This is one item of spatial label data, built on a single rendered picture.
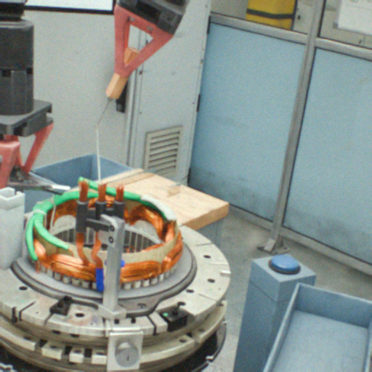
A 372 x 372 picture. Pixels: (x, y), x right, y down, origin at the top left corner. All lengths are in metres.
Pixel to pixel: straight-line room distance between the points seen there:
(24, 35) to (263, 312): 0.53
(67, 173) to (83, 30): 2.04
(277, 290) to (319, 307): 0.09
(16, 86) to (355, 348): 0.53
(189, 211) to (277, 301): 0.21
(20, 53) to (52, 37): 2.64
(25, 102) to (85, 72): 2.47
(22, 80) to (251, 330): 0.52
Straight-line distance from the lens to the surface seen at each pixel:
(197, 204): 1.15
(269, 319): 1.05
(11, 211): 0.82
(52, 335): 0.78
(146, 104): 3.19
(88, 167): 1.33
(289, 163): 3.35
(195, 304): 0.80
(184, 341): 0.80
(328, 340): 0.92
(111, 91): 0.79
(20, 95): 0.84
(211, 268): 0.89
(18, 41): 0.82
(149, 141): 3.25
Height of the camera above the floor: 1.50
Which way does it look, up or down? 22 degrees down
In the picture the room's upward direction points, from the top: 7 degrees clockwise
